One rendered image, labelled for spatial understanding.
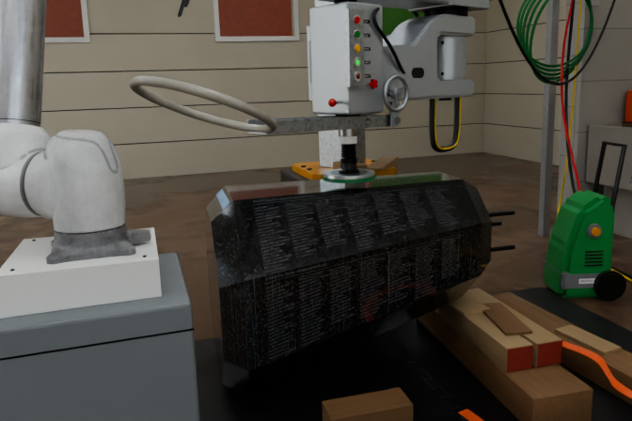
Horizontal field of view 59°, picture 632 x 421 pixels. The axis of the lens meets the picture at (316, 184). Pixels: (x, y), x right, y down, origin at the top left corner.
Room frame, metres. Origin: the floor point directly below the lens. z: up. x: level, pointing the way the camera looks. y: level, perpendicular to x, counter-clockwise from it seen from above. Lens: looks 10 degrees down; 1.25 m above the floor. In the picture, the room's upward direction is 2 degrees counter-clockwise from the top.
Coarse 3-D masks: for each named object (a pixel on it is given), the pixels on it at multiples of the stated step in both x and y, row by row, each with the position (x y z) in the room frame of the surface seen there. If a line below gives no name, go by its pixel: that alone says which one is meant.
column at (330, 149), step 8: (320, 136) 3.15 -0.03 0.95; (328, 136) 3.10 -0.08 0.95; (336, 136) 3.07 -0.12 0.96; (360, 136) 3.13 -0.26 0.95; (320, 144) 3.15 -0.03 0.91; (328, 144) 3.11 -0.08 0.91; (336, 144) 3.07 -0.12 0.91; (360, 144) 3.13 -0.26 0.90; (320, 152) 3.15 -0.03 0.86; (328, 152) 3.11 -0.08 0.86; (336, 152) 3.07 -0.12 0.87; (360, 152) 3.13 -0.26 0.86; (320, 160) 3.15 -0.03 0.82; (328, 160) 3.11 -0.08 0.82; (336, 160) 3.07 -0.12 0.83; (360, 160) 3.13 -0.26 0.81
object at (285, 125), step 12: (252, 120) 2.04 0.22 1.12; (276, 120) 1.97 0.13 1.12; (288, 120) 2.01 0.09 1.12; (300, 120) 2.05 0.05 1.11; (312, 120) 2.08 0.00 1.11; (324, 120) 2.12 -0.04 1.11; (336, 120) 2.16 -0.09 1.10; (348, 120) 2.21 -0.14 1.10; (360, 120) 2.25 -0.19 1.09; (372, 120) 2.30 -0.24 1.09; (384, 120) 2.34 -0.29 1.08; (396, 120) 2.34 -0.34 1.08; (252, 132) 2.01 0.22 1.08; (276, 132) 1.97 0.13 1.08; (288, 132) 2.01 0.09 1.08; (300, 132) 2.04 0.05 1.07
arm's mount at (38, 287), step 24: (24, 240) 1.35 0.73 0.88; (48, 240) 1.35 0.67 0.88; (24, 264) 1.14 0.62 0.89; (48, 264) 1.14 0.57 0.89; (72, 264) 1.13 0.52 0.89; (96, 264) 1.13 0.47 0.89; (120, 264) 1.13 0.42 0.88; (144, 264) 1.15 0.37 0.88; (0, 288) 1.07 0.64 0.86; (24, 288) 1.08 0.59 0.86; (48, 288) 1.09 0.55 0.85; (72, 288) 1.10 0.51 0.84; (96, 288) 1.12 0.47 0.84; (120, 288) 1.13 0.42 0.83; (144, 288) 1.15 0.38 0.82; (0, 312) 1.06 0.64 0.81; (24, 312) 1.08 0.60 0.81
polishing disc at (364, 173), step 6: (360, 168) 2.38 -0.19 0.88; (324, 174) 2.26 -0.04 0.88; (330, 174) 2.25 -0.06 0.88; (336, 174) 2.25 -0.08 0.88; (342, 174) 2.24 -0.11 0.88; (348, 174) 2.24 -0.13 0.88; (354, 174) 2.23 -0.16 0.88; (360, 174) 2.23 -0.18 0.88; (366, 174) 2.22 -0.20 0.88; (372, 174) 2.24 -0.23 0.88
